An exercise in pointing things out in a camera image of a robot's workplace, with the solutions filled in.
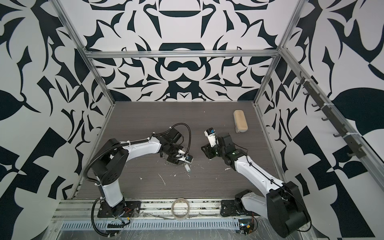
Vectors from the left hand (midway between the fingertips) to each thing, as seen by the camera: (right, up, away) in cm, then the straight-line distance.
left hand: (184, 153), depth 90 cm
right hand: (+12, +6, -6) cm, 15 cm away
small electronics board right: (+30, -29, -19) cm, 46 cm away
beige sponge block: (+38, +18, +15) cm, 45 cm away
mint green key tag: (+1, -7, -2) cm, 7 cm away
